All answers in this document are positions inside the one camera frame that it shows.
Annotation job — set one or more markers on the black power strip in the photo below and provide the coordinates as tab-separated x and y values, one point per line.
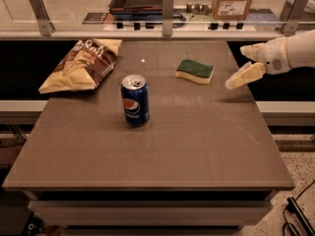
293	207

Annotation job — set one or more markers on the green and yellow sponge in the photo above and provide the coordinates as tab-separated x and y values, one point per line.
195	72

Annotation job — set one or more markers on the left metal glass bracket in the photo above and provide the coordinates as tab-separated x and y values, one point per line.
45	26

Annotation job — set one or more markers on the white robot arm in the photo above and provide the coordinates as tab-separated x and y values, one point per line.
300	50

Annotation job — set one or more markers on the yellow brown chips bag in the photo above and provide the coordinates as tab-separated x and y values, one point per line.
85	66

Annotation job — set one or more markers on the dark stacked trays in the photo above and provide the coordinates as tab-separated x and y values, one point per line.
139	2

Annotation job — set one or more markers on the cardboard box with label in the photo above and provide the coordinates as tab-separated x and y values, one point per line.
230	9

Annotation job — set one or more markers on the blue Pepsi can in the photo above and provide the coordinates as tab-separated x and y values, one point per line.
135	99

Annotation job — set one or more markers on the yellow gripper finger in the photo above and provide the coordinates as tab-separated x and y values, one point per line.
253	52
248	73

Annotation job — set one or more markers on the right metal glass bracket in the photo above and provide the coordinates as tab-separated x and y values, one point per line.
290	16

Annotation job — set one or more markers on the metal glass bracket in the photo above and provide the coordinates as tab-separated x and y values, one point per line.
167	16
290	16
45	26

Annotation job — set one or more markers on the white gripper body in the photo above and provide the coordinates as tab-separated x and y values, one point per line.
275	55

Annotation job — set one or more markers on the middle metal glass bracket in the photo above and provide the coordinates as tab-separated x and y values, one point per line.
167	16

